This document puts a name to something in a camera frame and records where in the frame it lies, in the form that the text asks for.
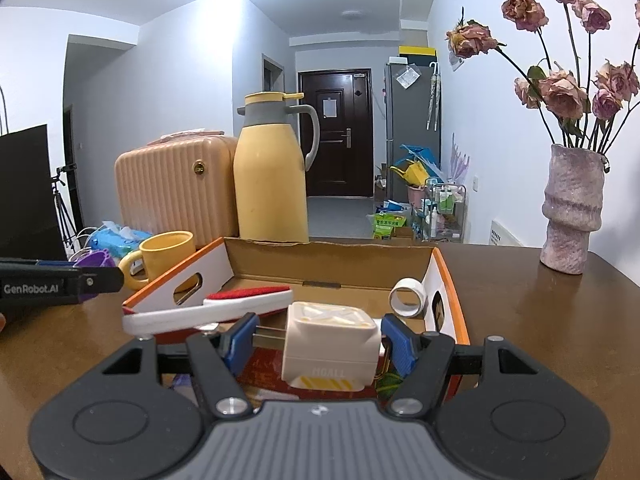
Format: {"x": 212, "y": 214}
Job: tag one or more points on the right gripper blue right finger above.
{"x": 429, "y": 352}

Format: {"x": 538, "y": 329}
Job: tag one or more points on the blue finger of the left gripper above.
{"x": 98, "y": 281}
{"x": 53, "y": 263}

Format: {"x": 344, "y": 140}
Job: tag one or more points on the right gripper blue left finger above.
{"x": 233, "y": 347}

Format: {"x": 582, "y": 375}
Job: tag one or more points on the white tape roll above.
{"x": 407, "y": 298}

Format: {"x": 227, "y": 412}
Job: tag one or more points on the red lint brush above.
{"x": 222, "y": 307}

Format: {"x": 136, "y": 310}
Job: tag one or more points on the green spray bottle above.
{"x": 386, "y": 385}

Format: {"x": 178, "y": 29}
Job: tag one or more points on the cream plug adapter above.
{"x": 325, "y": 347}

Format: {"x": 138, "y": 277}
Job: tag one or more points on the purple bottle cap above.
{"x": 100, "y": 258}

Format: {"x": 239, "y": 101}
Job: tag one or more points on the black paper bag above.
{"x": 28, "y": 222}

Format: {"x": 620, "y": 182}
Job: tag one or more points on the blue tissue pack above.
{"x": 117, "y": 240}

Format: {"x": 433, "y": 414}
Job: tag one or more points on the yellow ceramic mug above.
{"x": 158, "y": 254}

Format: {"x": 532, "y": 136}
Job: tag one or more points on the red cardboard box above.
{"x": 332, "y": 297}

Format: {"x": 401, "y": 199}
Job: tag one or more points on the pink ribbed suitcase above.
{"x": 180, "y": 182}

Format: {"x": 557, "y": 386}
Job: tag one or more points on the white leaning board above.
{"x": 501, "y": 236}

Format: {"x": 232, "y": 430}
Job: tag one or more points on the yellow thermos jug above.
{"x": 269, "y": 168}

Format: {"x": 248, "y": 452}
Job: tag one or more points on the dark entrance door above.
{"x": 344, "y": 165}

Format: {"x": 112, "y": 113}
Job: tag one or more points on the pink textured vase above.
{"x": 573, "y": 200}

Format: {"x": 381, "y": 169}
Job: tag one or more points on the grey refrigerator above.
{"x": 410, "y": 109}

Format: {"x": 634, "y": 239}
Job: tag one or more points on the yellow box on fridge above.
{"x": 414, "y": 50}

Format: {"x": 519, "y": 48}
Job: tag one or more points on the dried pink roses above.
{"x": 575, "y": 62}

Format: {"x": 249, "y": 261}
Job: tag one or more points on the camera tripod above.
{"x": 65, "y": 220}

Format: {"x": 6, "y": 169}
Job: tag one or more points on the wire storage cart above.
{"x": 444, "y": 209}

